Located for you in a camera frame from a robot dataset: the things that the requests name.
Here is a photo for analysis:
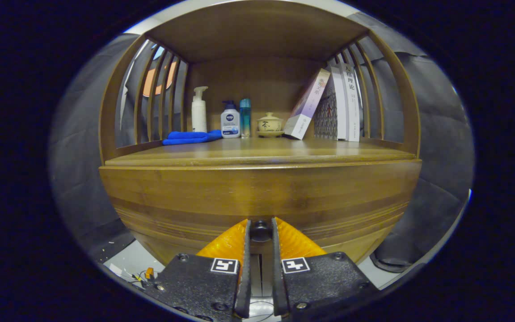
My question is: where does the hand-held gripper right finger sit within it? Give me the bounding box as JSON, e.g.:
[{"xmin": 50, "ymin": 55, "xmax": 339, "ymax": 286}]
[{"xmin": 271, "ymin": 217, "xmax": 379, "ymax": 319}]

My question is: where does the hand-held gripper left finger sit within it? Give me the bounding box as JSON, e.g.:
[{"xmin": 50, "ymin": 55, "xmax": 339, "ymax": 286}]
[{"xmin": 144, "ymin": 218, "xmax": 252, "ymax": 320}]

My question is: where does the wooden countertop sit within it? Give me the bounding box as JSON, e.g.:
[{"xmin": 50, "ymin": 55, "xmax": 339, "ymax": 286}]
[{"xmin": 105, "ymin": 136, "xmax": 417, "ymax": 168}]

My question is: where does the wooden cabinet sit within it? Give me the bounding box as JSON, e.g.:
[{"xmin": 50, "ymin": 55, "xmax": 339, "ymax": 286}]
[{"xmin": 98, "ymin": 0, "xmax": 422, "ymax": 269}]

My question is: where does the blue folded cloth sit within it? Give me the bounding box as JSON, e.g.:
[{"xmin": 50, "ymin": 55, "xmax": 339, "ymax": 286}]
[{"xmin": 163, "ymin": 130, "xmax": 223, "ymax": 146}]

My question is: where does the white lotion bottle blue cap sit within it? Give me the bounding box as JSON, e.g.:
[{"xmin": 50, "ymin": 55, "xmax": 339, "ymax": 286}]
[{"xmin": 220, "ymin": 100, "xmax": 241, "ymax": 139}]

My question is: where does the patterned cover book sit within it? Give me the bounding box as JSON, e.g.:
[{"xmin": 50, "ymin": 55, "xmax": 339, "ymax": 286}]
[{"xmin": 313, "ymin": 67, "xmax": 347, "ymax": 140}]

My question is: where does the white pump bottle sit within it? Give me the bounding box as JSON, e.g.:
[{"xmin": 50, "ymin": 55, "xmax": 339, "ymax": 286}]
[{"xmin": 191, "ymin": 86, "xmax": 209, "ymax": 133}]

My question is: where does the beige lidded tea cup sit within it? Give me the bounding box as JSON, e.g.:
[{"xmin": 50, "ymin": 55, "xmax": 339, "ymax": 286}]
[{"xmin": 257, "ymin": 112, "xmax": 283, "ymax": 132}]

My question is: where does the slim blue bottle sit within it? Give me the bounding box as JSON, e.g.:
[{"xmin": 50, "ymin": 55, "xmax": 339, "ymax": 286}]
[{"xmin": 239, "ymin": 98, "xmax": 252, "ymax": 138}]

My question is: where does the white spine book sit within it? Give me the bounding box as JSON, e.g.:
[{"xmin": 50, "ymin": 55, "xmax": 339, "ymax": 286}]
[{"xmin": 338, "ymin": 63, "xmax": 363, "ymax": 142}]

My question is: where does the purple book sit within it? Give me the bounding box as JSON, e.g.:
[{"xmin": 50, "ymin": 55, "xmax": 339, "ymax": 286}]
[{"xmin": 283, "ymin": 68, "xmax": 331, "ymax": 140}]

